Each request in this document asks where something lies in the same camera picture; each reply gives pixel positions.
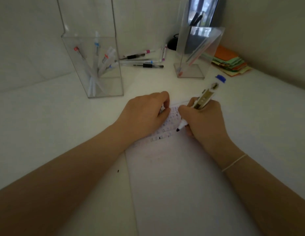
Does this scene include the person's right hand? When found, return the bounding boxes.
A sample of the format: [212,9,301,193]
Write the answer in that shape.
[178,97,246,171]

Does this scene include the person's left hand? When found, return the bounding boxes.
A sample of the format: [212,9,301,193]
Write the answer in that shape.
[113,91,172,143]

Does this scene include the thick white marker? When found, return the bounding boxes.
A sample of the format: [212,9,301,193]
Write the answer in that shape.
[176,83,219,132]

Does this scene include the clear pen black grip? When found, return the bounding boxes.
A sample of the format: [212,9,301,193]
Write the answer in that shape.
[133,63,165,69]

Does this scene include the white pen light blue end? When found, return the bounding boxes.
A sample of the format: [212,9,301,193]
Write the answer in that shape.
[120,60,160,65]

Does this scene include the white paper sheet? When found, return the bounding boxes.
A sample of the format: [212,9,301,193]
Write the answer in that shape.
[124,100,305,236]

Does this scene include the clear acrylic box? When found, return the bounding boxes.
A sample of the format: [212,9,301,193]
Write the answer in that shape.
[174,0,226,79]
[56,0,124,99]

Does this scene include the white pen light blue band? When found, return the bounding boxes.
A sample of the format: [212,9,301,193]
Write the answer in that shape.
[92,31,101,71]

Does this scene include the person's right forearm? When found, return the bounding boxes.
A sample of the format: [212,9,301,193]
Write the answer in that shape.
[222,154,305,236]

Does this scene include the person's left forearm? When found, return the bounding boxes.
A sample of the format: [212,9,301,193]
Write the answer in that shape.
[0,125,128,236]

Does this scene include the stack of coloured sticky notes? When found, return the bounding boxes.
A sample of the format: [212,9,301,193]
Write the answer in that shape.
[203,45,253,77]

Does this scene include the black bag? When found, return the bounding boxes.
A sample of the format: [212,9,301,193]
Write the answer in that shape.
[167,34,179,51]

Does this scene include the thin wrist bracelet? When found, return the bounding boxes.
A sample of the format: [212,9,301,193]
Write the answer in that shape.
[221,154,248,173]

